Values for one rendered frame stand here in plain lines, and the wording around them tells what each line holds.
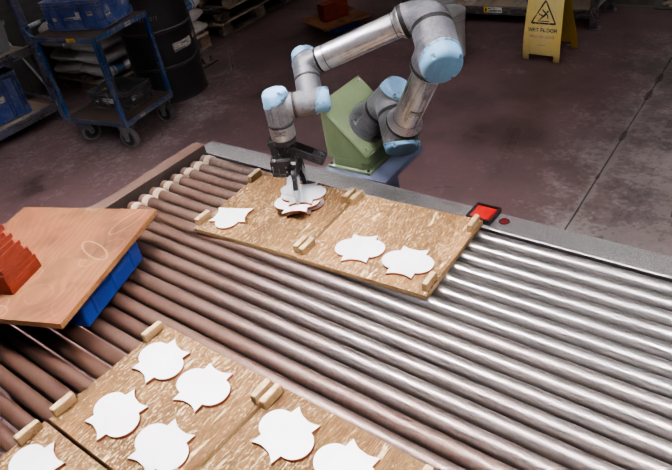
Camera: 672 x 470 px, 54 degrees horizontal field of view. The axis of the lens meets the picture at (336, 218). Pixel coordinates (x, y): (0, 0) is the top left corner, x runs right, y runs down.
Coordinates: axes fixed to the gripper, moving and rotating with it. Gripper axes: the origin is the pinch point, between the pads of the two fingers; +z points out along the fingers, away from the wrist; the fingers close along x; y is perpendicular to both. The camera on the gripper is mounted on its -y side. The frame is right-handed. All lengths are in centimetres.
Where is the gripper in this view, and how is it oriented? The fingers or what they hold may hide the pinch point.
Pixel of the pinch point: (303, 193)
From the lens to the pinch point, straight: 208.2
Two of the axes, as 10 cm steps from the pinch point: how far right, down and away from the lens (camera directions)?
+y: -9.8, 0.5, 2.1
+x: -1.4, 5.8, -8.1
